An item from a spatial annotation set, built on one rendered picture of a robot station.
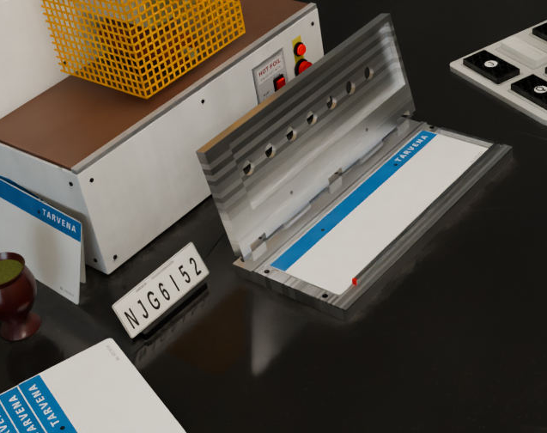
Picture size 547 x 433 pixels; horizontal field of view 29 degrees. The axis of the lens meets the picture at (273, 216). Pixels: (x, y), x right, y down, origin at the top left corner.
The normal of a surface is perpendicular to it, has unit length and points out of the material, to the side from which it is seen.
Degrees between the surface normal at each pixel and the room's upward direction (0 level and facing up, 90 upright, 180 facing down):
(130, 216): 90
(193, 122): 90
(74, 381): 0
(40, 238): 69
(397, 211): 0
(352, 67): 79
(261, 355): 0
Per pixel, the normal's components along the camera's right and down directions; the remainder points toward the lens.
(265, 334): -0.15, -0.80
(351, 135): 0.72, 0.13
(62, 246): -0.69, 0.19
